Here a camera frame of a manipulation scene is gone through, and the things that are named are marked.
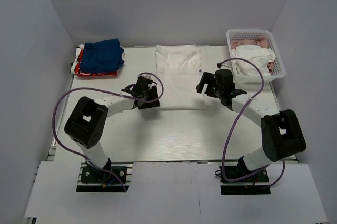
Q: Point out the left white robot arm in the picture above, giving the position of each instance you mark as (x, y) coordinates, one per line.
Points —
(87, 121)

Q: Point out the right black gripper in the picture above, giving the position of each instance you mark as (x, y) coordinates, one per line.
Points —
(207, 78)

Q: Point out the pink garment in basket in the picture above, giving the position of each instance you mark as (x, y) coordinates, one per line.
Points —
(260, 41)

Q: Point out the white crumpled shirt in basket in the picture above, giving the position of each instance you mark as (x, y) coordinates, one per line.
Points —
(260, 57)

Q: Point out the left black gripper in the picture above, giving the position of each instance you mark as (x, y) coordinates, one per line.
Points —
(155, 92)

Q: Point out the white plastic basket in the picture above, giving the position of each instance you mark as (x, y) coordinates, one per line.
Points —
(242, 34)

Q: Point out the blue t-shirt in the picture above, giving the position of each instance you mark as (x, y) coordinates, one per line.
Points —
(102, 57)

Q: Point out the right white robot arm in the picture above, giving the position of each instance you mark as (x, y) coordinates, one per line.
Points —
(281, 132)

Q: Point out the white printed t-shirt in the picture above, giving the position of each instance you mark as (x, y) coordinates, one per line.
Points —
(180, 70)

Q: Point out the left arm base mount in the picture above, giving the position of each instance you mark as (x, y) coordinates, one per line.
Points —
(90, 180)

